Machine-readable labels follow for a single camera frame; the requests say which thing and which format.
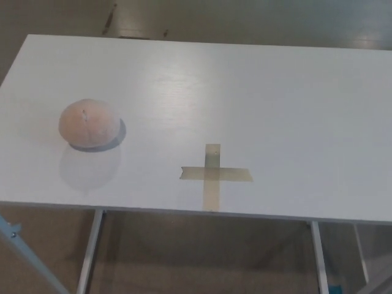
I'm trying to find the short beige tape strip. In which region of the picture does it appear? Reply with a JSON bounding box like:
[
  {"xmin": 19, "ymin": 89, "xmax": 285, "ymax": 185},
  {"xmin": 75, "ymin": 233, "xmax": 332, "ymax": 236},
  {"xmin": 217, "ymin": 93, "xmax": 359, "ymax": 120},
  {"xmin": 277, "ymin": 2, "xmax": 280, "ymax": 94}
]
[{"xmin": 179, "ymin": 166, "xmax": 255, "ymax": 184}]

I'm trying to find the pink dumpling plush toy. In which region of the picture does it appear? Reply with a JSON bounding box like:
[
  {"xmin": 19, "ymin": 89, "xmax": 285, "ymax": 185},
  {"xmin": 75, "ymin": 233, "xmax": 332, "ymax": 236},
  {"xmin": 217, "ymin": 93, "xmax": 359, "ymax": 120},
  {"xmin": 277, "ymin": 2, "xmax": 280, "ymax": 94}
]
[{"xmin": 58, "ymin": 97, "xmax": 121, "ymax": 148}]

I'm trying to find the white metal table leg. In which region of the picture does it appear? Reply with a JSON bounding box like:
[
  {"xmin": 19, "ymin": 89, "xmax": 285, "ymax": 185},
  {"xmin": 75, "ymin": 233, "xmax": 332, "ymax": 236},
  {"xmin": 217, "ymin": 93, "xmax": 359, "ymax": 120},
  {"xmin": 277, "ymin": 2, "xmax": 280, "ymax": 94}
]
[
  {"xmin": 353, "ymin": 224, "xmax": 370, "ymax": 285},
  {"xmin": 75, "ymin": 209, "xmax": 105, "ymax": 294},
  {"xmin": 309, "ymin": 220, "xmax": 330, "ymax": 294}
]

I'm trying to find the light blue metal frame bar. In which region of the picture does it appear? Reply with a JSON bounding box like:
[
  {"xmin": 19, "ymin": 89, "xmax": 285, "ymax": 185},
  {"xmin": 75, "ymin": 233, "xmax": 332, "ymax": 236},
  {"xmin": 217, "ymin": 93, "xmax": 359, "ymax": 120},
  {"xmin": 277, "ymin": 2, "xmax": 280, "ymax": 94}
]
[{"xmin": 0, "ymin": 213, "xmax": 70, "ymax": 294}]

